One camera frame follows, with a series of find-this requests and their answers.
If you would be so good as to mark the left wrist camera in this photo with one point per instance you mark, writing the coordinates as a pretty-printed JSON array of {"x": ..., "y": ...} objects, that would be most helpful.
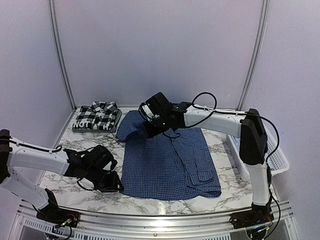
[{"x": 102, "y": 157}]

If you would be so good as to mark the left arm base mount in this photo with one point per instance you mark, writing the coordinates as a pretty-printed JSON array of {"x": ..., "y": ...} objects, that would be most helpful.
[{"x": 53, "y": 213}]

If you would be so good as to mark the black white plaid folded shirt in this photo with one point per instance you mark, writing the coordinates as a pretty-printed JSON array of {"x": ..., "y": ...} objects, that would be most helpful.
[{"x": 100, "y": 116}]

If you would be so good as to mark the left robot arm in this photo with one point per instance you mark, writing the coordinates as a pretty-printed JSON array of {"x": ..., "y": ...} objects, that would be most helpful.
[{"x": 96, "y": 165}]

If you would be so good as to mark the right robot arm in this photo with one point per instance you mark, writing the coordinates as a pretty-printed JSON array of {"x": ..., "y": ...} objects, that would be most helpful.
[{"x": 247, "y": 126}]

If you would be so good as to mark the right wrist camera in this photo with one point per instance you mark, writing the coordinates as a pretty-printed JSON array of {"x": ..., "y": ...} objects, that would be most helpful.
[{"x": 156, "y": 106}]

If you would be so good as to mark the right aluminium corner post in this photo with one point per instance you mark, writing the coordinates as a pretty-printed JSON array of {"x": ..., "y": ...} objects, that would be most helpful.
[{"x": 261, "y": 29}]

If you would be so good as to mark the left aluminium corner post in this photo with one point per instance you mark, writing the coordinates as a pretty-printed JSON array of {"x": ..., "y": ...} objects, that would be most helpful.
[{"x": 59, "y": 53}]

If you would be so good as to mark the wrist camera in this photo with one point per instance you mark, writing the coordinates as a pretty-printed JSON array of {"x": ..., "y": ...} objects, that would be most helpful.
[
  {"x": 102, "y": 157},
  {"x": 156, "y": 106}
]

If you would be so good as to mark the white plastic laundry basket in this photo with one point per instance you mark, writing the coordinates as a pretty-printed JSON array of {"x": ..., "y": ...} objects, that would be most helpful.
[{"x": 277, "y": 162}]

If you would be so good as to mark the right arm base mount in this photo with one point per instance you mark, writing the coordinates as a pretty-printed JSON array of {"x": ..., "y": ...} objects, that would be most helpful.
[{"x": 257, "y": 215}]

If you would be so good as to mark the blue checked long sleeve shirt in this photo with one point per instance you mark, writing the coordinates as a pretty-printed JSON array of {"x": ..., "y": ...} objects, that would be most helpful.
[{"x": 173, "y": 166}]

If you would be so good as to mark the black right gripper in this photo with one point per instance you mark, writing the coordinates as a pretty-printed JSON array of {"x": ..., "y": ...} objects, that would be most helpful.
[{"x": 149, "y": 133}]

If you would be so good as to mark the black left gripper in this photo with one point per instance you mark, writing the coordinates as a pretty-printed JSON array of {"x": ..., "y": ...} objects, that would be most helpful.
[{"x": 112, "y": 186}]

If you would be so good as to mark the aluminium corner post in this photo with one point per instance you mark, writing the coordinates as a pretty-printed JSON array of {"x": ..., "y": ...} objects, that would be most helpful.
[
  {"x": 261, "y": 29},
  {"x": 59, "y": 53}
]

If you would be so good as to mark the aluminium front rail frame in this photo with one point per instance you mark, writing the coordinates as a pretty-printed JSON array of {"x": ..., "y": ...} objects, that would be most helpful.
[{"x": 111, "y": 226}]

